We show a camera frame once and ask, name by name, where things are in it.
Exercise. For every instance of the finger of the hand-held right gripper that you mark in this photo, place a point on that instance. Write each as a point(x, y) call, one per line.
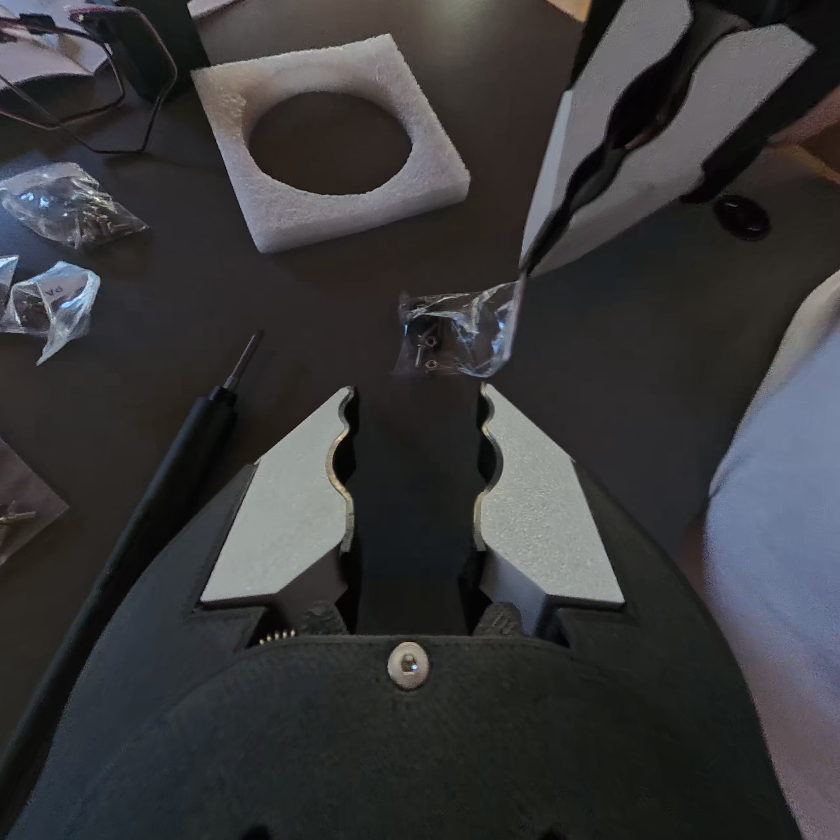
point(610, 65)
point(689, 131)

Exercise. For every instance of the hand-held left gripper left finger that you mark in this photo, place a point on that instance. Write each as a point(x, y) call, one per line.
point(282, 531)

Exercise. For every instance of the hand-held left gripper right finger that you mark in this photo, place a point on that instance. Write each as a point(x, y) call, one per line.
point(544, 531)

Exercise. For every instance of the clear screw packet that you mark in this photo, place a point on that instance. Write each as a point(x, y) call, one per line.
point(459, 328)

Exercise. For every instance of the dark grey desk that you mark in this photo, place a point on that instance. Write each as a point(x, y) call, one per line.
point(590, 367)

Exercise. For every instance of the black round part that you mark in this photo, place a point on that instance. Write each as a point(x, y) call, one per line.
point(741, 216)

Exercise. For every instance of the black precision screwdriver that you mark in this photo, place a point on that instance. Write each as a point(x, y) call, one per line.
point(190, 446)

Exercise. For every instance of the flat clear bag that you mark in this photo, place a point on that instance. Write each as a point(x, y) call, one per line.
point(26, 485)

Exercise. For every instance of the small white foam piece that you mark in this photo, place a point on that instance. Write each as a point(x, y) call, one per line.
point(216, 6)

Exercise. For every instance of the white foam frame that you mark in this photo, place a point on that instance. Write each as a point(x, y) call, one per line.
point(220, 111)

